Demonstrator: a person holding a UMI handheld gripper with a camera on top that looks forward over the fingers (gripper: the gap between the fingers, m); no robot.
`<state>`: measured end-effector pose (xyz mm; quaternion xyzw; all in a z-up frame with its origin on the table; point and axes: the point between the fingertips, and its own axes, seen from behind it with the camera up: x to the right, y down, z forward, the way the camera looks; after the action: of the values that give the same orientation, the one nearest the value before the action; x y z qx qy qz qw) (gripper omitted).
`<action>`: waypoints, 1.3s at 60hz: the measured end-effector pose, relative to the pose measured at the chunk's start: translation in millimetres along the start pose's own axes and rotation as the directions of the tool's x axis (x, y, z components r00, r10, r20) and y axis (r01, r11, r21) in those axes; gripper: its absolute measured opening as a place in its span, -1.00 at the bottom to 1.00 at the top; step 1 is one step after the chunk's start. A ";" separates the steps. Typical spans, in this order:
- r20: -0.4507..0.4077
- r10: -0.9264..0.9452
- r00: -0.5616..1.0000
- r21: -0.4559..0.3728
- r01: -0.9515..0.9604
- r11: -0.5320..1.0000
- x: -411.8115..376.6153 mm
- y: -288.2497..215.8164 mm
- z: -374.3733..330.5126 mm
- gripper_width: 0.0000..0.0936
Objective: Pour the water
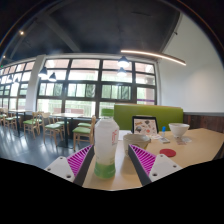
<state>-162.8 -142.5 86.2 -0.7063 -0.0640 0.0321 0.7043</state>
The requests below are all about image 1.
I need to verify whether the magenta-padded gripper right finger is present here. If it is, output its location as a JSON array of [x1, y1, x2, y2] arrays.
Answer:
[[127, 143, 183, 187]]

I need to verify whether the flat round red coaster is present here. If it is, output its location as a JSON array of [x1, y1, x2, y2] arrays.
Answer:
[[159, 148, 177, 158]]

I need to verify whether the square wooden dining table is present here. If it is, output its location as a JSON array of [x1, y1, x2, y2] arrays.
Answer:
[[8, 109, 33, 138], [49, 112, 85, 149]]

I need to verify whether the group of green-seated wooden chairs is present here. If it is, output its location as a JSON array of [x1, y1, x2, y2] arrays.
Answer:
[[0, 108, 98, 152]]

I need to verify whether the long curved ceiling light strip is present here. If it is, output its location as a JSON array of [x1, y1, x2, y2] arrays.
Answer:
[[120, 49, 187, 67]]

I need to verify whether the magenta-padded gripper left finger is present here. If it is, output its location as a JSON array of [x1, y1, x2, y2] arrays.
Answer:
[[44, 144, 96, 187]]

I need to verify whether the white tissue packet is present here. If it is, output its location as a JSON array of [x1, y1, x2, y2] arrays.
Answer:
[[175, 136, 193, 146]]

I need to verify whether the large dark-framed grid window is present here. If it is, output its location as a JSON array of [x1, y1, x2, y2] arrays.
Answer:
[[0, 58, 158, 118]]

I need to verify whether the small white card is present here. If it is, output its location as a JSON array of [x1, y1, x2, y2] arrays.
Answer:
[[158, 136, 171, 145]]

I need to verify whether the white ceramic bowl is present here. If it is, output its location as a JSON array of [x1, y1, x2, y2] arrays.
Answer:
[[168, 122, 191, 138]]

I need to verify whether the green-capped clear drink bottle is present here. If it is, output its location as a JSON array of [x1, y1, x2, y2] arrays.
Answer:
[[93, 108, 120, 180]]

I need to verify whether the green upholstered bench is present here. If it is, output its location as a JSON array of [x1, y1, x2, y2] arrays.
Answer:
[[113, 104, 184, 132]]

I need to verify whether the group of dark pendant lamps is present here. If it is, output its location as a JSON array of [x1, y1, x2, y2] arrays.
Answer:
[[37, 55, 131, 83]]

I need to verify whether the black-framed picture stand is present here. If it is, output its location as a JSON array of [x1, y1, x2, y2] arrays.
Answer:
[[131, 115, 160, 137]]

